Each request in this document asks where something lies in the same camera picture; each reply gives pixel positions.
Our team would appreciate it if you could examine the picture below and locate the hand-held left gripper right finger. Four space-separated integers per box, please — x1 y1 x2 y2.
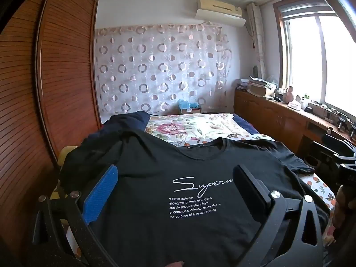
233 165 324 267

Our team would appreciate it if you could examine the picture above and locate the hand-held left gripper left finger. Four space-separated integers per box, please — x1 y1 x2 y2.
32 165 119 267

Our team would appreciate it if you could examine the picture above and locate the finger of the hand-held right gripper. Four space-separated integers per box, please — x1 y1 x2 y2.
304 141 354 171
321 133 356 153

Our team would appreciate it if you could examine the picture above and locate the black printed t-shirt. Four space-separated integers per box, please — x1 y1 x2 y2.
58 129 331 267

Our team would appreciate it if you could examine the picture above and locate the orange fruit print bedsheet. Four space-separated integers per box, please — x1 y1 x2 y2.
299 172 338 245

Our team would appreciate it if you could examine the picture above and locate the yellow round object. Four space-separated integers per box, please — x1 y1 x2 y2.
60 145 80 170

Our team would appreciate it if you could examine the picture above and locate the navy blue blanket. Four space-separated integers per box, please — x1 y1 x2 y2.
232 113 260 137

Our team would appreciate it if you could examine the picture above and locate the brown wooden sideboard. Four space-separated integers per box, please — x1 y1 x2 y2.
234 88 356 156

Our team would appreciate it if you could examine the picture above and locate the pink figurine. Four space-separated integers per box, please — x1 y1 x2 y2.
283 86 296 103

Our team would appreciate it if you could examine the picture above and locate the navy blue garment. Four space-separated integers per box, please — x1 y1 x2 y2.
101 111 151 145

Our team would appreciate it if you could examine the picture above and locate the floral quilt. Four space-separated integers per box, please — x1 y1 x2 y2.
143 113 276 148

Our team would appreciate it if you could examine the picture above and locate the window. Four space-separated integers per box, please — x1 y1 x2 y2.
274 0 356 123

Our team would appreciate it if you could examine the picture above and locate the stack of papers and boxes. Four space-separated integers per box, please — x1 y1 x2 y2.
236 75 279 98

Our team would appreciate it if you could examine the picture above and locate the blue plastic bag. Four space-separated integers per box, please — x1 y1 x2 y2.
177 99 201 113

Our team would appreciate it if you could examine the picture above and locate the brown slatted wooden wardrobe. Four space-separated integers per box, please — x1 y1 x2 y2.
0 0 102 256

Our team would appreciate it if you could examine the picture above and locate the bundled pale window curtain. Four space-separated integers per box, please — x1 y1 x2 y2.
246 2 267 80

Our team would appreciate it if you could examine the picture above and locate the sheer circle pattern curtain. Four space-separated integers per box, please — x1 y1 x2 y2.
95 24 233 114

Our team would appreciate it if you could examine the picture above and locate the beige wall air conditioner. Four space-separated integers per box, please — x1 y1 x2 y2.
195 0 247 28

